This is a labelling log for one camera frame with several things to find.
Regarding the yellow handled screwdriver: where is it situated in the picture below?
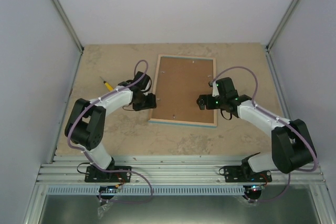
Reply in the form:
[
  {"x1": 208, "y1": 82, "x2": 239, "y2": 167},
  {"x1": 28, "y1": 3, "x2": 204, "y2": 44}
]
[{"x1": 100, "y1": 77, "x2": 113, "y2": 91}]

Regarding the teal wooden picture frame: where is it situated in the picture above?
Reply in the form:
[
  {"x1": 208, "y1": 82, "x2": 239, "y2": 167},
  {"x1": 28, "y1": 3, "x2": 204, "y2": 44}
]
[{"x1": 149, "y1": 54, "x2": 217, "y2": 128}]

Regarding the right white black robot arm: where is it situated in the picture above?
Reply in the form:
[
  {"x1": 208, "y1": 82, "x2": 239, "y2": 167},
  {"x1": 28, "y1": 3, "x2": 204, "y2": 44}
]
[{"x1": 196, "y1": 78, "x2": 316, "y2": 182}]

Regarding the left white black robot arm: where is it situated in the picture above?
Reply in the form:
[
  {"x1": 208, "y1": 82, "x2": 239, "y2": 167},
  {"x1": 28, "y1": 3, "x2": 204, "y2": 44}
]
[{"x1": 65, "y1": 71, "x2": 156, "y2": 182}]

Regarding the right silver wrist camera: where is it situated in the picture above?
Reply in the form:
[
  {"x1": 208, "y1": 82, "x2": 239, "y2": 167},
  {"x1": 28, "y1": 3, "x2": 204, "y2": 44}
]
[{"x1": 208, "y1": 79, "x2": 219, "y2": 97}]

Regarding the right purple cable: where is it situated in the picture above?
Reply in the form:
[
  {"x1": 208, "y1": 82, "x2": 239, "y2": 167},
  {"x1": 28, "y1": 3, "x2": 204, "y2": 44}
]
[{"x1": 211, "y1": 65, "x2": 319, "y2": 204}]

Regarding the purple cable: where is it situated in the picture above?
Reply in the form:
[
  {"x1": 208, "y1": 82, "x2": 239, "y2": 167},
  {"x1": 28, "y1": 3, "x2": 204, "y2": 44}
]
[
  {"x1": 211, "y1": 65, "x2": 319, "y2": 204},
  {"x1": 67, "y1": 59, "x2": 154, "y2": 205}
]

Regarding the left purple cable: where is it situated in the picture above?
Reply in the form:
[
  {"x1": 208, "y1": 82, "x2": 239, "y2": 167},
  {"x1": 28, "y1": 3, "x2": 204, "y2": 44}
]
[{"x1": 67, "y1": 59, "x2": 154, "y2": 205}]

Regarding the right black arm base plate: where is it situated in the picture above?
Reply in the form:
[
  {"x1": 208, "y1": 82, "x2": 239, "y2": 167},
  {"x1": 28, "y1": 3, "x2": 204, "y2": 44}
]
[{"x1": 218, "y1": 165, "x2": 272, "y2": 184}]

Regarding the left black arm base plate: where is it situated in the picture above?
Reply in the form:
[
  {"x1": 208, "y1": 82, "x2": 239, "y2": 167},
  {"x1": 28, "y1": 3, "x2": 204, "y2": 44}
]
[{"x1": 84, "y1": 165, "x2": 132, "y2": 183}]

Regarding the aluminium rail platform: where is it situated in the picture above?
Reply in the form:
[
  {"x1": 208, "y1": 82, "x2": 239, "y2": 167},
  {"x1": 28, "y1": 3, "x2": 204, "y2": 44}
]
[{"x1": 35, "y1": 155, "x2": 328, "y2": 186}]

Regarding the grey slotted cable duct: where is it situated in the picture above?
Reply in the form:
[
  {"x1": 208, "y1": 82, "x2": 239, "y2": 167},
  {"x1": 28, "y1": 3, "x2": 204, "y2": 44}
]
[{"x1": 46, "y1": 185, "x2": 245, "y2": 196}]

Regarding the left aluminium corner post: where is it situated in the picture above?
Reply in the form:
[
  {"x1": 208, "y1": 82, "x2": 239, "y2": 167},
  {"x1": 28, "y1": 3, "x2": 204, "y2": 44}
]
[{"x1": 51, "y1": 0, "x2": 84, "y2": 54}]

